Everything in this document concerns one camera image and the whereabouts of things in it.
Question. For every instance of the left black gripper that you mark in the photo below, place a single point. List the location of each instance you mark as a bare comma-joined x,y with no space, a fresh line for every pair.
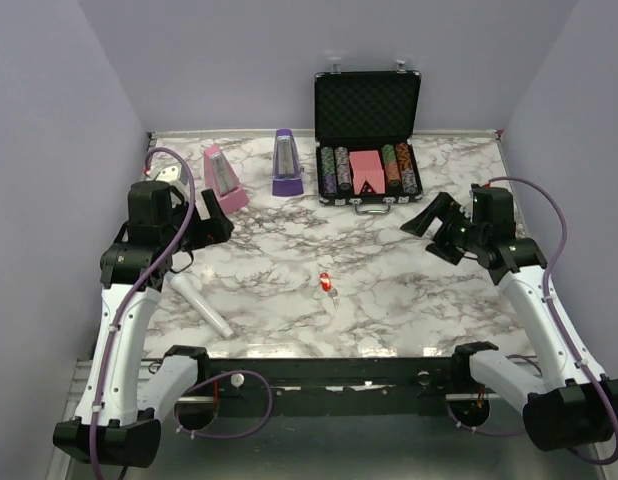
217,228

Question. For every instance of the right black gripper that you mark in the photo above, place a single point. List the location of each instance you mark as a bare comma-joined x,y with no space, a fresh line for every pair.
448,210

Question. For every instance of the silver key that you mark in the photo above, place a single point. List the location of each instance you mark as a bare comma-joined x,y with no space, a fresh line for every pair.
333,296

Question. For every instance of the red key fob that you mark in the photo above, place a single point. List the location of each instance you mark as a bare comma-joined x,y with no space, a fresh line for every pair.
325,281

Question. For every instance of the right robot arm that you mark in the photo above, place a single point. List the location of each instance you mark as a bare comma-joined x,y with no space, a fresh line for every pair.
573,402

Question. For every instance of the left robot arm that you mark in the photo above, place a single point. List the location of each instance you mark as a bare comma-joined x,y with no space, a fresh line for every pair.
118,420

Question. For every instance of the pink metronome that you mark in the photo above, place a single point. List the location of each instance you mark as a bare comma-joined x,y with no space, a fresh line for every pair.
222,179

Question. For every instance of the white microphone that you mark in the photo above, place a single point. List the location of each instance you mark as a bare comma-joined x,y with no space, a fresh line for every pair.
181,284

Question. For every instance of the purple metronome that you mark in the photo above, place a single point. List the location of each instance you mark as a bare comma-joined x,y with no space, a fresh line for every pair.
286,170

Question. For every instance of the pink playing card deck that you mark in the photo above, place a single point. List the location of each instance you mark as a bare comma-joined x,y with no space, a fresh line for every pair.
367,169

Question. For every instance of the black poker chip case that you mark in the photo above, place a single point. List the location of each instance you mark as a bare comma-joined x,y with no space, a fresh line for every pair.
359,111

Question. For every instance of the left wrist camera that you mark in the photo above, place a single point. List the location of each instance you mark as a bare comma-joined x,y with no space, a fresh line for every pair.
172,174

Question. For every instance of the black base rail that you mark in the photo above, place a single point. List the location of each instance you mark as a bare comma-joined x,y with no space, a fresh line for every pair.
304,387

